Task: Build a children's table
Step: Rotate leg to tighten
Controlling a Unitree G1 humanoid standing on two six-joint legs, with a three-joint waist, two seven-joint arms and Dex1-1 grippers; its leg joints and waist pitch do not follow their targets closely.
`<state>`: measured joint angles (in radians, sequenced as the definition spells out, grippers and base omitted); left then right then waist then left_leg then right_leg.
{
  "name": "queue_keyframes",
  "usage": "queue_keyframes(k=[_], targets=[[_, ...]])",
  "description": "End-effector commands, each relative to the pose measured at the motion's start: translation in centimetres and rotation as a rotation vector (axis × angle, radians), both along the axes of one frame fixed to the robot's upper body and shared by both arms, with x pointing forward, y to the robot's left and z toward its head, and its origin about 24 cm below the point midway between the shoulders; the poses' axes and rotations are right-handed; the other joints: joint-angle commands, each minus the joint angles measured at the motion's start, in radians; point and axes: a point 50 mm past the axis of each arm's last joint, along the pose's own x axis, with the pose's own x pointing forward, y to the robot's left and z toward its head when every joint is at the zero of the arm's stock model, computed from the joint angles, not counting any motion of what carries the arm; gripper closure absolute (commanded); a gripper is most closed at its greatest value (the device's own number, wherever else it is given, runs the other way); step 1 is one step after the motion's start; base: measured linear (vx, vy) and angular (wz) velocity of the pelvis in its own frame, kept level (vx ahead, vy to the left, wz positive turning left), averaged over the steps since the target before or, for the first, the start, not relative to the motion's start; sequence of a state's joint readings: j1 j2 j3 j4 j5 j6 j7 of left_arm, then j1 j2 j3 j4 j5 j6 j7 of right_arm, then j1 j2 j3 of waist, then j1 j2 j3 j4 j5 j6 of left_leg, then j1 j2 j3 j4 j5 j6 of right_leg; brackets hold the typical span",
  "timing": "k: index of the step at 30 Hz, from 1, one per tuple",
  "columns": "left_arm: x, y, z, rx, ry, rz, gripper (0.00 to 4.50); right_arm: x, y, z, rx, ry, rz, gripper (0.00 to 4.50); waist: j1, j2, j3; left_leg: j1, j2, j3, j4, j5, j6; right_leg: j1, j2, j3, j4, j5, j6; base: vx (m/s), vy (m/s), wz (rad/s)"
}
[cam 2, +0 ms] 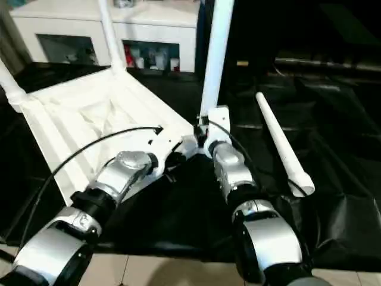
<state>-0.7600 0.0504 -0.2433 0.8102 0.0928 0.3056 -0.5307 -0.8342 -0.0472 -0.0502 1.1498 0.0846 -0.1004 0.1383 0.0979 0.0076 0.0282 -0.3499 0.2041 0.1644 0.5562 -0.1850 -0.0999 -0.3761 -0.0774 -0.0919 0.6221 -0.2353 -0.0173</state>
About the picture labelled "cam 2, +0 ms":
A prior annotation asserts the white plastic table leg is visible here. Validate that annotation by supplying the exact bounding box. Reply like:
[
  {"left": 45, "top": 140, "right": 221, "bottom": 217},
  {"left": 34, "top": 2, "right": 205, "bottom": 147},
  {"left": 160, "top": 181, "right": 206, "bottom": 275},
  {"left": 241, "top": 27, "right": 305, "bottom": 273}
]
[
  {"left": 99, "top": 0, "right": 126, "bottom": 79},
  {"left": 192, "top": 0, "right": 236, "bottom": 141},
  {"left": 254, "top": 91, "right": 316, "bottom": 198},
  {"left": 0, "top": 57, "right": 30, "bottom": 113}
]

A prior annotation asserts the grey curtain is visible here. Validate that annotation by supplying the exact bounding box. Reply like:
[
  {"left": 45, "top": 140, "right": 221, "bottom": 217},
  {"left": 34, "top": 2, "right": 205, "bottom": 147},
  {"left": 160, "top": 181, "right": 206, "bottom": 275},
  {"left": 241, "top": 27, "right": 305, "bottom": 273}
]
[{"left": 0, "top": 0, "right": 31, "bottom": 82}]

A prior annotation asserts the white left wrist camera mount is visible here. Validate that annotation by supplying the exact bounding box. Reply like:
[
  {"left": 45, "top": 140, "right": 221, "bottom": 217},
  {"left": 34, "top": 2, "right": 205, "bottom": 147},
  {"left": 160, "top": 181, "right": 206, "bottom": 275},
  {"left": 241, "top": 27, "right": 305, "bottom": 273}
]
[{"left": 142, "top": 127, "right": 186, "bottom": 177}]

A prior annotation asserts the white glass door cabinet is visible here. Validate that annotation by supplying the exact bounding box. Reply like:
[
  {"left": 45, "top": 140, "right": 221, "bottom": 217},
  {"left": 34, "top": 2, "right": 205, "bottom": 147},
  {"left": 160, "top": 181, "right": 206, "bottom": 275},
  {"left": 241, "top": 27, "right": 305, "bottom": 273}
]
[{"left": 8, "top": 0, "right": 199, "bottom": 73}]

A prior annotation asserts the black work mat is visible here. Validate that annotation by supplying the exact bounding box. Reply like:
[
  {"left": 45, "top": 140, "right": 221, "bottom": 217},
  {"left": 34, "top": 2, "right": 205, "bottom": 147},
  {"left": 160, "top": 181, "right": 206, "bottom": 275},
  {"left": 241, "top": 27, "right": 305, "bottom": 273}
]
[{"left": 0, "top": 61, "right": 381, "bottom": 273}]

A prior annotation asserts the black left wrist camera cable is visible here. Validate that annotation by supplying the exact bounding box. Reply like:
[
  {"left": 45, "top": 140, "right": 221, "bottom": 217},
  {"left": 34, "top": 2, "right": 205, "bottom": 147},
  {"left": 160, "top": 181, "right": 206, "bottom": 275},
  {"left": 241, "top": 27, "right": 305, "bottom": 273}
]
[{"left": 20, "top": 126, "right": 164, "bottom": 248}]

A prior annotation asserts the white plastic table top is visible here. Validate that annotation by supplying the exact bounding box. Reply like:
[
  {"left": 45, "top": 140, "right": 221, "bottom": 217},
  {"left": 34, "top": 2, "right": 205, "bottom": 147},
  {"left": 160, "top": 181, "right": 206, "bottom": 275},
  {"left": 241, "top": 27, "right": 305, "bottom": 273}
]
[{"left": 17, "top": 63, "right": 198, "bottom": 210}]

